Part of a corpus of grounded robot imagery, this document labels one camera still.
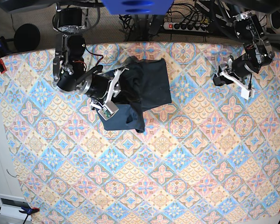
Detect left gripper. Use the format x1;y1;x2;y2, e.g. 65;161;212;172
213;55;261;100

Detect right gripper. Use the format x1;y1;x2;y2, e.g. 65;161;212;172
84;67;129;120

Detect dark blue t-shirt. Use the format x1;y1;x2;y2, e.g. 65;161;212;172
99;56;172;133

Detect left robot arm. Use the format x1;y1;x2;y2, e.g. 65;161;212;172
210;0;280;100

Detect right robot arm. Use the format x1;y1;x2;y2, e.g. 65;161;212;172
0;0;122;120

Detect white power strip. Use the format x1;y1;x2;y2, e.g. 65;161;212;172
163;22;208;33

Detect patterned tablecloth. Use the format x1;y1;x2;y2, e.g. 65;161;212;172
0;42;280;224

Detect black round stool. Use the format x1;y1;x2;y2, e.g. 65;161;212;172
14;23;41;52

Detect blue orange clamp lower left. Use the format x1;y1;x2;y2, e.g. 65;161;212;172
0;205;40;221

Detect white floor vent panel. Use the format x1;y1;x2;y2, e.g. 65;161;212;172
0;194;29;220

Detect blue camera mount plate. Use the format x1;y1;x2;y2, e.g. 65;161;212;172
102;0;174;15

